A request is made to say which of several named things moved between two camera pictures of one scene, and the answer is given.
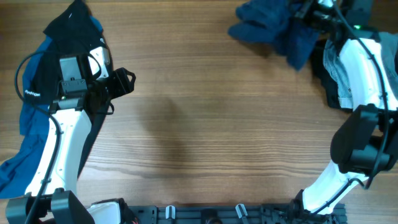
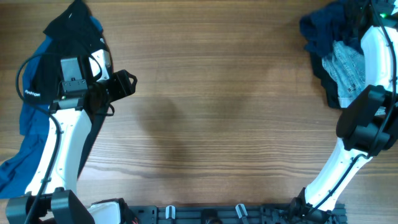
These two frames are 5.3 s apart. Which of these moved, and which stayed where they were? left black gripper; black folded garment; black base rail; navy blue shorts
Moved: navy blue shorts
Stayed: black folded garment; left black gripper; black base rail
